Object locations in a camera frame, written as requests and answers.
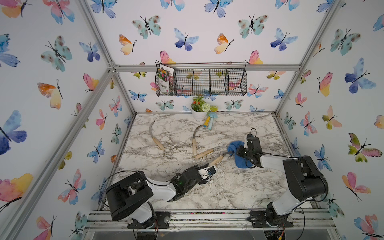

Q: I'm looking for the sickle wooden handle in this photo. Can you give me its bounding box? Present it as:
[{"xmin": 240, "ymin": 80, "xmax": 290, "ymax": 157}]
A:
[
  {"xmin": 149, "ymin": 120, "xmax": 166, "ymax": 151},
  {"xmin": 192, "ymin": 125, "xmax": 204, "ymax": 156},
  {"xmin": 208, "ymin": 151, "xmax": 234, "ymax": 167},
  {"xmin": 195, "ymin": 146, "xmax": 227, "ymax": 159}
]

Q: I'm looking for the blue microfiber rag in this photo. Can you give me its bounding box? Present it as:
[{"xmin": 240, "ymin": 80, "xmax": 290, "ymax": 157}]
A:
[{"xmin": 227, "ymin": 140, "xmax": 254, "ymax": 169}]

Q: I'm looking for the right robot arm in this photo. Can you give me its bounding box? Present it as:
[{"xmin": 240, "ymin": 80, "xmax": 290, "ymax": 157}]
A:
[{"xmin": 235, "ymin": 133, "xmax": 329, "ymax": 226}]

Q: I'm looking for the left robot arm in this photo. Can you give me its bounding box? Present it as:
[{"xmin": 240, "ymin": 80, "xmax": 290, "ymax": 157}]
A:
[{"xmin": 105, "ymin": 164, "xmax": 217, "ymax": 229}]

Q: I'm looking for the teal garden trowel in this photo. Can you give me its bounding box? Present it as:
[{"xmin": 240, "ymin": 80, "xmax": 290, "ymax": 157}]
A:
[{"xmin": 208, "ymin": 112, "xmax": 218, "ymax": 130}]

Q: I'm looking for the white pot with plant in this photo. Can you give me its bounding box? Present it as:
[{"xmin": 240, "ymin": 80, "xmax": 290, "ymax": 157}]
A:
[{"xmin": 191, "ymin": 95, "xmax": 219, "ymax": 122}]

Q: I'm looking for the seed packet in basket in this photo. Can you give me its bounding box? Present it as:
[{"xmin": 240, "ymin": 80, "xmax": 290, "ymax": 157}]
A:
[{"xmin": 157, "ymin": 64, "xmax": 174, "ymax": 94}]

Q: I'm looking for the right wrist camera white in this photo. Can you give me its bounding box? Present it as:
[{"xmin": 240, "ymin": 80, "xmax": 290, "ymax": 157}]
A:
[{"xmin": 247, "ymin": 128, "xmax": 259, "ymax": 142}]

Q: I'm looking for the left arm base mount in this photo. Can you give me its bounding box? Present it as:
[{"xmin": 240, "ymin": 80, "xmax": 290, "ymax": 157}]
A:
[{"xmin": 128, "ymin": 202, "xmax": 171, "ymax": 229}]

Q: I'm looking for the yellow handled garden tool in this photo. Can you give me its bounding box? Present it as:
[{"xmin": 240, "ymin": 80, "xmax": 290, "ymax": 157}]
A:
[{"xmin": 203, "ymin": 116, "xmax": 211, "ymax": 128}]

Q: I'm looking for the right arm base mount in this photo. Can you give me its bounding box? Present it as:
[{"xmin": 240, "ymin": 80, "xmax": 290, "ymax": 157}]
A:
[{"xmin": 246, "ymin": 202, "xmax": 294, "ymax": 228}]

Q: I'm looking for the black wire wall basket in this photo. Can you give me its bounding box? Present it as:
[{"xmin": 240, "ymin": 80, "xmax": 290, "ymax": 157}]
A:
[{"xmin": 155, "ymin": 62, "xmax": 248, "ymax": 97}]

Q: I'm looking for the aluminium front rail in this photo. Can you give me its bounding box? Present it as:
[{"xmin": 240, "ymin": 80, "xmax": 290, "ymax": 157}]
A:
[{"xmin": 85, "ymin": 209, "xmax": 336, "ymax": 232}]

